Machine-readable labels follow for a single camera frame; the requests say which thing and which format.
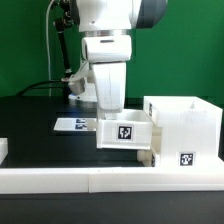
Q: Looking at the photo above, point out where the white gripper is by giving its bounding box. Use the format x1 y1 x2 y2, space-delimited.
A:
81 30 132 120

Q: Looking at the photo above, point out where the white drawer tray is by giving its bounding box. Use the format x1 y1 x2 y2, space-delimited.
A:
137 150 155 167
96 109 153 150

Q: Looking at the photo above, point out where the white front drawer tray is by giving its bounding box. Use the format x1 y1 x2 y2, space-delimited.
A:
137 150 155 167

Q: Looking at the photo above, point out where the white drawer cabinet box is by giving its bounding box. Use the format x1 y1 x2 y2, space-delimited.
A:
143 96 222 169

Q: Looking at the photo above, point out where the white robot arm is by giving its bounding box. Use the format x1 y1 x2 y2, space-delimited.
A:
68 0 168 120

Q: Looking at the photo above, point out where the white marker tag sheet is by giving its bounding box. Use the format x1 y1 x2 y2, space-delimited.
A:
54 118 97 131

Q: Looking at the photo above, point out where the white front fence bar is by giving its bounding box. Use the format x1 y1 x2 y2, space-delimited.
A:
0 167 224 194

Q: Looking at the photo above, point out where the white fence bar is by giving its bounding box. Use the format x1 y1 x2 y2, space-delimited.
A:
0 167 224 194
0 138 8 165

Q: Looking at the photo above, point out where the white left fence bar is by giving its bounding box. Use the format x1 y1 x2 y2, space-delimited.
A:
0 138 8 165

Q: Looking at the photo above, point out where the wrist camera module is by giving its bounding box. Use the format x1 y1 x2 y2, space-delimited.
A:
68 70 95 96

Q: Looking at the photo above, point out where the black cable bundle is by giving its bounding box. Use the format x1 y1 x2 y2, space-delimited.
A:
14 9 79 98

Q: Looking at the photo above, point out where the white thin cable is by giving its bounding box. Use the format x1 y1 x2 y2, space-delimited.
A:
45 0 55 97

